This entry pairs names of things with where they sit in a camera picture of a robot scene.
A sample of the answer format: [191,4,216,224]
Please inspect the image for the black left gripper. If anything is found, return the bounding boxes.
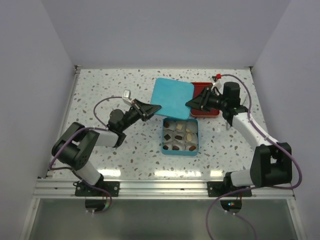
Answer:
[120,98,161,132]

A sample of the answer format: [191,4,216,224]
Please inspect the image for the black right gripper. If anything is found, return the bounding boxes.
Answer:
[185,87,227,114]

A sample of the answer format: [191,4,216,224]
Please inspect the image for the teal tin lid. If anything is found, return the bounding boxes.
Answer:
[150,78,195,120]

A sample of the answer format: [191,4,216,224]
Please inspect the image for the dark square chocolate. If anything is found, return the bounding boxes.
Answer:
[164,134,171,140]

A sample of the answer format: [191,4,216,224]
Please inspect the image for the metal tongs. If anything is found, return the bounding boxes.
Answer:
[225,121,232,131]

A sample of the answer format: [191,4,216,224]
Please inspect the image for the teal tin box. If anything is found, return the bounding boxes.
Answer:
[161,118,200,157]

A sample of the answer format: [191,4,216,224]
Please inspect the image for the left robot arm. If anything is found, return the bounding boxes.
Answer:
[48,99,162,197]

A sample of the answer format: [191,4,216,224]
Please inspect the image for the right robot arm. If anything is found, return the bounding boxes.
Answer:
[185,82,292,197]

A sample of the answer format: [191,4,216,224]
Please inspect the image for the red lacquer tray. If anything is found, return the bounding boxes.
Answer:
[189,82,221,118]

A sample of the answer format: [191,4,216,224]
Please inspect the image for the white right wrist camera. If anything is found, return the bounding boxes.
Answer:
[211,73,222,89]

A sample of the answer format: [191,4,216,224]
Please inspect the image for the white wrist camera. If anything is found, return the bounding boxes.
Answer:
[122,89,132,105]
[211,73,222,89]

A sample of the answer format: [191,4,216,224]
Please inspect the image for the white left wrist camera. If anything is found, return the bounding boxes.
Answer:
[122,89,132,105]

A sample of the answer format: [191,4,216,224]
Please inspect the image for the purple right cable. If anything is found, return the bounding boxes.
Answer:
[206,73,304,240]

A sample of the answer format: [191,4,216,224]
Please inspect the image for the aluminium mounting rail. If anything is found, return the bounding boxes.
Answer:
[33,179,295,200]

